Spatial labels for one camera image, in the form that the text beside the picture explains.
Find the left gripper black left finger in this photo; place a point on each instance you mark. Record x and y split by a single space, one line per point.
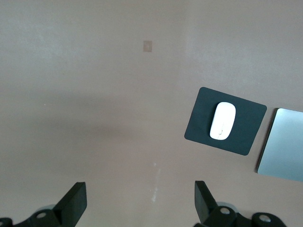
71 205

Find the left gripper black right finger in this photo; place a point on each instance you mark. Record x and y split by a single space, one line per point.
208 208

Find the white computer mouse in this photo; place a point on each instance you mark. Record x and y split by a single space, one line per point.
222 121

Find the black mouse pad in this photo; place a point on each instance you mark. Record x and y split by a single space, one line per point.
201 127

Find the silver closed laptop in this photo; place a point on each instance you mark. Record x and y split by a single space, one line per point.
284 146

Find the small clear tape patch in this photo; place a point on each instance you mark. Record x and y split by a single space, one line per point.
147 46

